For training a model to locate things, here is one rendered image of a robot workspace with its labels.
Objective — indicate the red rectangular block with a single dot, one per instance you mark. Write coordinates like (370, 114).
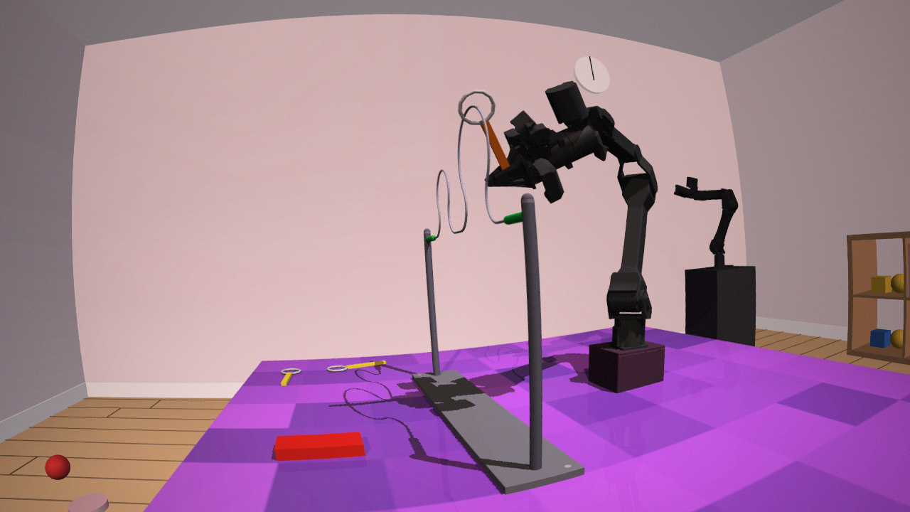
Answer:
(319, 446)

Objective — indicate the orange-brown long handle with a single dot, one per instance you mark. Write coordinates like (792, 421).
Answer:
(492, 137)

